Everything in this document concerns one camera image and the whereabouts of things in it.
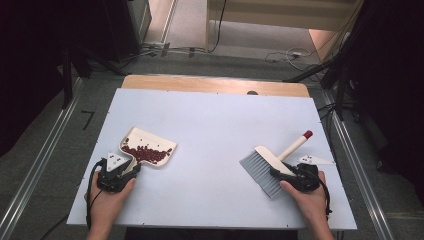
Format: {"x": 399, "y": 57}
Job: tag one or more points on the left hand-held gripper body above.
{"x": 113, "y": 180}

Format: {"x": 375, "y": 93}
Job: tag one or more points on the wooden table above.
{"x": 200, "y": 85}

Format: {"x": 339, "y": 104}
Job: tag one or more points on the cream plastic dustpan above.
{"x": 153, "y": 141}

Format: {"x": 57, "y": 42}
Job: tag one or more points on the black metal stand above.
{"x": 340, "y": 86}
{"x": 67, "y": 76}

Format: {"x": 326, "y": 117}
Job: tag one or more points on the person's right hand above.
{"x": 313, "y": 203}

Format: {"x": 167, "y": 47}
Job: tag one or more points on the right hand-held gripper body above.
{"x": 306, "y": 176}

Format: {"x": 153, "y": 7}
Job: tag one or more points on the dark cabinet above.
{"x": 123, "y": 26}

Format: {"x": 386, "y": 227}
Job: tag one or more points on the pile of red beans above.
{"x": 146, "y": 155}

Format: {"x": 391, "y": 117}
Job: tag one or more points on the metal floor rail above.
{"x": 36, "y": 166}
{"x": 360, "y": 166}

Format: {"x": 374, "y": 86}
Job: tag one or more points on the person's left hand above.
{"x": 106, "y": 206}

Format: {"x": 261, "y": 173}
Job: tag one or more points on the beige cabinet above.
{"x": 283, "y": 16}

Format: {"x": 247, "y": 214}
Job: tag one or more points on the black curtain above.
{"x": 393, "y": 83}
{"x": 26, "y": 66}

